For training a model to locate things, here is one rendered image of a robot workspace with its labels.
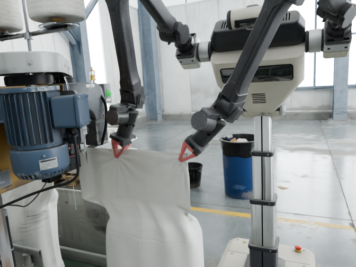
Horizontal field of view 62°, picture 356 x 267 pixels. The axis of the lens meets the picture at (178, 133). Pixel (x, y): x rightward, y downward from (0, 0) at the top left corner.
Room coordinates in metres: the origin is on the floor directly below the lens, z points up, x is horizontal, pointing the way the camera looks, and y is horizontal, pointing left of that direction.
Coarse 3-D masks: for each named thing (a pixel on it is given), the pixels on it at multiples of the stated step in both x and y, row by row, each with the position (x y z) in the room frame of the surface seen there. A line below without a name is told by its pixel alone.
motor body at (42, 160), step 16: (0, 96) 0.77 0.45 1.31; (16, 96) 0.75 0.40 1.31; (32, 96) 0.76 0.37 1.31; (48, 96) 0.79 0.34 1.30; (16, 112) 0.74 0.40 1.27; (32, 112) 0.76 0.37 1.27; (48, 112) 0.77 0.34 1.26; (16, 128) 0.75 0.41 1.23; (32, 128) 0.75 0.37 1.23; (48, 128) 0.78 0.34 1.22; (64, 128) 0.86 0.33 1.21; (16, 144) 0.74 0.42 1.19; (32, 144) 0.75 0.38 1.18; (48, 144) 0.77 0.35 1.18; (64, 144) 0.81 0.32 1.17; (16, 160) 0.75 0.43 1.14; (32, 160) 0.74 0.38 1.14; (48, 160) 0.76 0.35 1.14; (64, 160) 0.80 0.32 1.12; (32, 176) 0.75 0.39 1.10; (48, 176) 0.76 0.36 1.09
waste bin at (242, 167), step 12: (228, 144) 3.04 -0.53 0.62; (240, 144) 2.95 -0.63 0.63; (252, 144) 2.98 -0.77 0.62; (228, 156) 3.05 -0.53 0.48; (240, 156) 2.98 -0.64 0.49; (228, 168) 3.08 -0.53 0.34; (240, 168) 3.00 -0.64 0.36; (228, 180) 3.09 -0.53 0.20; (240, 180) 3.00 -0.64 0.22; (252, 180) 3.01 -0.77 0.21; (228, 192) 3.10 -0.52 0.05; (240, 192) 3.01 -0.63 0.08
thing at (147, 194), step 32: (96, 160) 1.15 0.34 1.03; (128, 160) 1.10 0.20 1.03; (160, 160) 1.01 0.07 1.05; (96, 192) 1.17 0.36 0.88; (128, 192) 1.10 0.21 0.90; (160, 192) 1.01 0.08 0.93; (128, 224) 1.02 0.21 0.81; (160, 224) 0.97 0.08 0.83; (192, 224) 1.00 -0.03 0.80; (128, 256) 1.02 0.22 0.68; (160, 256) 0.95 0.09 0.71; (192, 256) 0.94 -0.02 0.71
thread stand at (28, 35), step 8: (24, 0) 1.00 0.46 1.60; (24, 8) 1.00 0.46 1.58; (24, 16) 1.00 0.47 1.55; (40, 24) 0.91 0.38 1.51; (48, 24) 0.90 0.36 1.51; (56, 24) 0.91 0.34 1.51; (64, 24) 0.92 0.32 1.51; (72, 24) 0.92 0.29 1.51; (0, 32) 1.02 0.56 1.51; (8, 32) 1.07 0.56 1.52; (32, 32) 0.99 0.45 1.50; (40, 32) 0.98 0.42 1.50; (48, 32) 0.97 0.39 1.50; (0, 40) 1.06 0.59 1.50; (32, 48) 1.00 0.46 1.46
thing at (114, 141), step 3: (114, 138) 1.09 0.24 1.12; (111, 141) 1.10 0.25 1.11; (114, 141) 1.09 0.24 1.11; (117, 141) 1.09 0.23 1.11; (114, 144) 1.10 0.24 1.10; (117, 144) 1.10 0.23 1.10; (114, 147) 1.10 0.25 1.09; (123, 147) 1.08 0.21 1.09; (126, 147) 1.09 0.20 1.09; (114, 150) 1.11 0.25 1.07; (120, 150) 1.09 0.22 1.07; (123, 150) 1.09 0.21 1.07; (114, 153) 1.11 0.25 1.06; (120, 153) 1.10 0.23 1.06; (114, 156) 1.11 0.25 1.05; (117, 156) 1.11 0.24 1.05
